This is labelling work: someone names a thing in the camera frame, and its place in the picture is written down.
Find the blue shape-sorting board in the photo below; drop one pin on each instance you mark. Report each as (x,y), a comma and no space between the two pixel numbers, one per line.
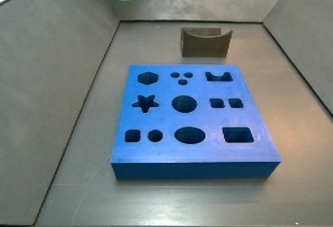
(190,125)

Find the black curved holder stand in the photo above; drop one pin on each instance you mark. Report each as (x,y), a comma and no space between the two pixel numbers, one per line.
(203,42)

